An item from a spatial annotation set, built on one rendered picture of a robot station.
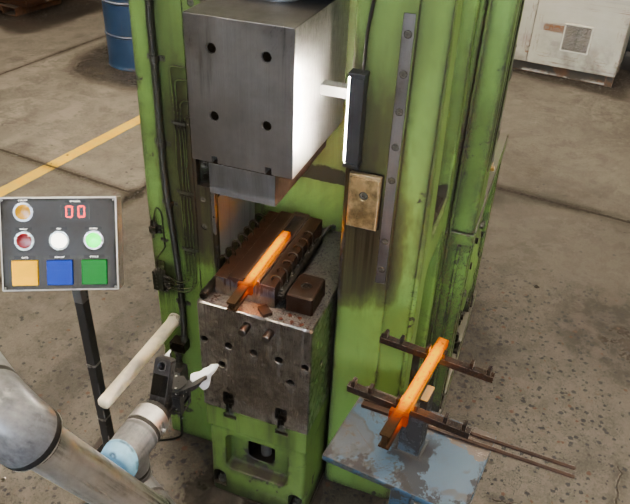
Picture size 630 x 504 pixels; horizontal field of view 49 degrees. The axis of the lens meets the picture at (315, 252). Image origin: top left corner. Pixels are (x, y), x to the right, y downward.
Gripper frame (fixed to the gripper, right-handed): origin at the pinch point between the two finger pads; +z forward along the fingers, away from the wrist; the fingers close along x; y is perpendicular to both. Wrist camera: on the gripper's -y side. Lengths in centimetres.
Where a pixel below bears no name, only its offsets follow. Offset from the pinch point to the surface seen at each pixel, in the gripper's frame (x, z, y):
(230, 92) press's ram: -5, 36, -58
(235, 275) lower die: -5.9, 36.9, 0.8
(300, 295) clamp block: 15.5, 36.7, 1.8
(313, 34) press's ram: 13, 48, -72
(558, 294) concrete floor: 100, 210, 99
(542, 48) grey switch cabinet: 55, 561, 73
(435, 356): 59, 22, -2
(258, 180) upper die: 2.6, 35.7, -34.4
